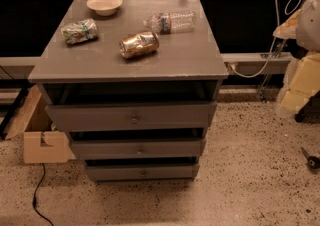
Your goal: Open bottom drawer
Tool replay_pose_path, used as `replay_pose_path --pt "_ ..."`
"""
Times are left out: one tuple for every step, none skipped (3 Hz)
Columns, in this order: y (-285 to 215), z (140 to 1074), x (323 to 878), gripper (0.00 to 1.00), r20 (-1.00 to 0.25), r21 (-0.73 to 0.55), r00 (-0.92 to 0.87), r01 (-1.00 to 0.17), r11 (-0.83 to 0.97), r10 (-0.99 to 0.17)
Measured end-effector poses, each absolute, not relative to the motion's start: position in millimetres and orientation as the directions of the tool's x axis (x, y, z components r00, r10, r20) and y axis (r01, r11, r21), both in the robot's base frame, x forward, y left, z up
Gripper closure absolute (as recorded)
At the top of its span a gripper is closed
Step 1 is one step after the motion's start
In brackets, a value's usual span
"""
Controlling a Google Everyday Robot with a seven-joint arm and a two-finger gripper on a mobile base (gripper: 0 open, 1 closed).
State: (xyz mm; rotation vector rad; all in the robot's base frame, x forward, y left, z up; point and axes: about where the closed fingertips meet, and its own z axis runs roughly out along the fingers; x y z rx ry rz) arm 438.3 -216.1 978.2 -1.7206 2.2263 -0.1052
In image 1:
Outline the crushed gold can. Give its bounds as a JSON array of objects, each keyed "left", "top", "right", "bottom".
[{"left": 119, "top": 31, "right": 159, "bottom": 59}]

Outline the white cable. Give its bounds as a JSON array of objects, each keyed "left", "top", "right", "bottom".
[{"left": 229, "top": 0, "right": 304, "bottom": 79}]

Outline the grey middle drawer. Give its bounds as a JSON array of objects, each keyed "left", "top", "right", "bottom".
[{"left": 71, "top": 138, "right": 206, "bottom": 160}]

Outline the crushed green white can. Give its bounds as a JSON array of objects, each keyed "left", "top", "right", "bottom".
[{"left": 61, "top": 18, "right": 99, "bottom": 45}]

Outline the clear plastic water bottle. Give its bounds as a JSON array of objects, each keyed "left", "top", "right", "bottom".
[{"left": 143, "top": 10, "right": 196, "bottom": 35}]

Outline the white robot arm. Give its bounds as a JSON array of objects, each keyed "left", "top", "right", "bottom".
[{"left": 273, "top": 0, "right": 320, "bottom": 118}]

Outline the grey drawer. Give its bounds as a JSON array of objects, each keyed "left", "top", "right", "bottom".
[
  {"left": 46, "top": 102, "right": 217, "bottom": 132},
  {"left": 86, "top": 163, "right": 199, "bottom": 181},
  {"left": 71, "top": 138, "right": 206, "bottom": 160}
]

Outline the grey drawer cabinet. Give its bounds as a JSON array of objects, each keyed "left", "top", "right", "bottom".
[{"left": 29, "top": 0, "right": 227, "bottom": 170}]

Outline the grey rail beam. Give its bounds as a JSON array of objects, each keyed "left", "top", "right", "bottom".
[{"left": 222, "top": 52, "right": 292, "bottom": 75}]

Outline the cardboard box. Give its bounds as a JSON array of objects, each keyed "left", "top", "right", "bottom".
[{"left": 5, "top": 86, "right": 75, "bottom": 164}]

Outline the white bowl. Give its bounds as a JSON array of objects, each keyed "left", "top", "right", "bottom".
[{"left": 86, "top": 0, "right": 123, "bottom": 16}]

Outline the small black tool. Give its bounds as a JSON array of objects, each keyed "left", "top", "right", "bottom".
[{"left": 301, "top": 148, "right": 320, "bottom": 169}]

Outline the grey bottom drawer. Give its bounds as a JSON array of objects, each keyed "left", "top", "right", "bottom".
[{"left": 86, "top": 163, "right": 199, "bottom": 181}]

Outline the metal stand pole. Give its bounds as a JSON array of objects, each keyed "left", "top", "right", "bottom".
[{"left": 257, "top": 40, "right": 290, "bottom": 102}]

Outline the grey top drawer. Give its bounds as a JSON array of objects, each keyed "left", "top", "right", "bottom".
[{"left": 46, "top": 102, "right": 217, "bottom": 132}]

